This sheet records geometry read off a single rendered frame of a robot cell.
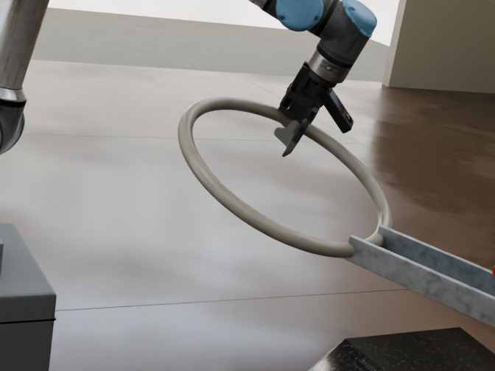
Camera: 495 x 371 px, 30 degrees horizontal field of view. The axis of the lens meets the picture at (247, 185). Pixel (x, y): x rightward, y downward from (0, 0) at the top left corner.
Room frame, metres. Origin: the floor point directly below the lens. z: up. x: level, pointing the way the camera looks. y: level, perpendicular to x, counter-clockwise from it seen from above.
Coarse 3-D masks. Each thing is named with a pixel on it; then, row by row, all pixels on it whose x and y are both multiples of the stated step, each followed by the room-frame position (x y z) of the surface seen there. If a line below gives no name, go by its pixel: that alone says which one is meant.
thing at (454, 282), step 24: (360, 240) 1.64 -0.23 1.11; (384, 240) 1.73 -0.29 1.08; (408, 240) 1.70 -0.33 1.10; (360, 264) 1.63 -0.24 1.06; (384, 264) 1.60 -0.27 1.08; (408, 264) 1.58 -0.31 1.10; (432, 264) 1.67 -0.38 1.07; (456, 264) 1.64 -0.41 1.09; (408, 288) 1.57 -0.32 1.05; (432, 288) 1.54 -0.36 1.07; (456, 288) 1.52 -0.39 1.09; (480, 288) 1.61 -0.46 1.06; (480, 312) 1.49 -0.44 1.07
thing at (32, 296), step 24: (24, 240) 1.98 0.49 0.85; (24, 264) 1.84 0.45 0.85; (0, 288) 1.71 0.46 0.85; (24, 288) 1.73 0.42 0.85; (48, 288) 1.75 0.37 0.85; (0, 312) 1.68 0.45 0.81; (24, 312) 1.70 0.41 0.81; (48, 312) 1.72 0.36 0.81; (0, 336) 1.68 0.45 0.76; (24, 336) 1.70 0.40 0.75; (48, 336) 1.73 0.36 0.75; (0, 360) 1.68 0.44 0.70; (24, 360) 1.70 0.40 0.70; (48, 360) 1.73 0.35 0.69
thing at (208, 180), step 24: (216, 96) 1.94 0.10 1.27; (192, 120) 1.80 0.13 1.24; (288, 120) 2.03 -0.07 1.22; (192, 144) 1.71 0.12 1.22; (336, 144) 2.01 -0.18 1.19; (192, 168) 1.66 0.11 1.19; (360, 168) 1.97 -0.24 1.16; (216, 192) 1.61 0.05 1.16; (240, 216) 1.59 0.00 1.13; (264, 216) 1.59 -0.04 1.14; (384, 216) 1.82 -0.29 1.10; (288, 240) 1.58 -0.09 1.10; (312, 240) 1.60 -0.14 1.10
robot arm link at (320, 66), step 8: (312, 56) 2.00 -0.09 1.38; (320, 56) 1.97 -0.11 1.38; (312, 64) 1.99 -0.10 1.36; (320, 64) 1.97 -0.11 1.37; (328, 64) 1.97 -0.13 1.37; (320, 72) 1.97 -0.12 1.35; (328, 72) 1.97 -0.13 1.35; (336, 72) 1.97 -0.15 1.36; (344, 72) 1.98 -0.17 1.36; (328, 80) 1.97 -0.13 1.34; (336, 80) 1.98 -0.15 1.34
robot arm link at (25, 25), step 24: (0, 0) 1.96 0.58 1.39; (24, 0) 1.95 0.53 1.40; (48, 0) 2.00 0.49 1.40; (0, 24) 1.95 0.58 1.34; (24, 24) 1.96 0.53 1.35; (0, 48) 1.95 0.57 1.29; (24, 48) 1.97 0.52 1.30; (0, 72) 1.95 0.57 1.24; (24, 72) 1.99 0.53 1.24; (0, 96) 1.93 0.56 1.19; (24, 96) 2.00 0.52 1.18; (0, 120) 1.92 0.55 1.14; (24, 120) 2.07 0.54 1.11
